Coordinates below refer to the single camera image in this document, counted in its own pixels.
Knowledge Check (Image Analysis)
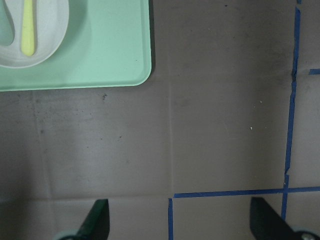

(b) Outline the white round plate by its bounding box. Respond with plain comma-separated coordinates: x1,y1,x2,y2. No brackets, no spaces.
0,0,70,69

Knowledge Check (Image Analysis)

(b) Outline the light green tray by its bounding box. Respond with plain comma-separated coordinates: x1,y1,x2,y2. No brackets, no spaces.
0,0,152,92

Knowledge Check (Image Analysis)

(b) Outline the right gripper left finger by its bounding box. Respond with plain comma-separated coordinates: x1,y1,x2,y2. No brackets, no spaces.
76,199,110,240

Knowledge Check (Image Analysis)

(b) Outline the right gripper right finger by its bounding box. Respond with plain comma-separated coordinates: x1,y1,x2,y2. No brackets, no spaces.
250,197,300,240

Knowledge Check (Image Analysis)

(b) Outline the brown paper table cover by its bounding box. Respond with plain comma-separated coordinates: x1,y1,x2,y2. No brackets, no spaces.
0,0,320,240

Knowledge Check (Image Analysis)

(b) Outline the grey-green spoon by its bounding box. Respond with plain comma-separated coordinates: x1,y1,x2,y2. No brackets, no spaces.
0,0,15,46

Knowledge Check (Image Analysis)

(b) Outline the yellow plastic fork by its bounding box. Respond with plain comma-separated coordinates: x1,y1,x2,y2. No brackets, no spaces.
20,0,36,57

